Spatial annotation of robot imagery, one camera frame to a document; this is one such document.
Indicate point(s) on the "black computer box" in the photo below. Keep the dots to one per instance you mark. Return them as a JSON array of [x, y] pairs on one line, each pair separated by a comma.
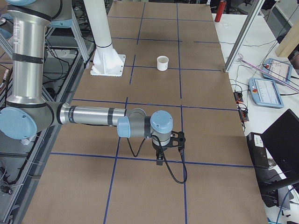
[[257, 150]]

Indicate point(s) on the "far blue teach pendant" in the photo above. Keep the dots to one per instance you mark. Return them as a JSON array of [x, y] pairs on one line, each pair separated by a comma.
[[278, 69]]

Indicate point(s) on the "wooden beam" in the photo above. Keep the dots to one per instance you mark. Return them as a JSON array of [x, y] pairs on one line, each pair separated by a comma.
[[288, 42]]

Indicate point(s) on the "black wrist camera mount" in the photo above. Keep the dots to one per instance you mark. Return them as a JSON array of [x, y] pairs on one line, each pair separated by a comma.
[[177, 140]]

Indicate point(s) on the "orange black connector strip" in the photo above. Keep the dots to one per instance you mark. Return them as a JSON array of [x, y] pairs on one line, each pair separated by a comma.
[[242, 108]]

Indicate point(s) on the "blue teach pendant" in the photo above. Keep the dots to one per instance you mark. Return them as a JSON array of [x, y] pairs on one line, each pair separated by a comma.
[[278, 69], [265, 93]]

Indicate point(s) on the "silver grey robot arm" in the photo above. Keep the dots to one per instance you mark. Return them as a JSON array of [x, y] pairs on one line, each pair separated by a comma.
[[27, 112]]

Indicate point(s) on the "white mug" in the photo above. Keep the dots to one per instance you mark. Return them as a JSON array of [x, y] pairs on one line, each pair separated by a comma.
[[162, 63]]

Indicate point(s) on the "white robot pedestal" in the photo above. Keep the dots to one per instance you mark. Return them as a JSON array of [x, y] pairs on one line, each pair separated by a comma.
[[106, 61]]

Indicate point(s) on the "near blue teach pendant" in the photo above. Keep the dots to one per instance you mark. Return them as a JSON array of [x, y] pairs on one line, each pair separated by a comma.
[[265, 93]]

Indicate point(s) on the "red cylinder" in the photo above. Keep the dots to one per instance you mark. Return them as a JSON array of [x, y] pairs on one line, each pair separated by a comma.
[[220, 10]]

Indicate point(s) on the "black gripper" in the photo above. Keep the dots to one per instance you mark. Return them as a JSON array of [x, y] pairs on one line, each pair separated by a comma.
[[160, 148]]

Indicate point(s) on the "black monitor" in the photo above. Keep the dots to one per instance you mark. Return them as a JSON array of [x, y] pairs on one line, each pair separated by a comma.
[[282, 141]]

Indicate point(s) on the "aluminium frame post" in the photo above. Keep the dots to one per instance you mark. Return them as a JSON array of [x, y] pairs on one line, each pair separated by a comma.
[[244, 30]]

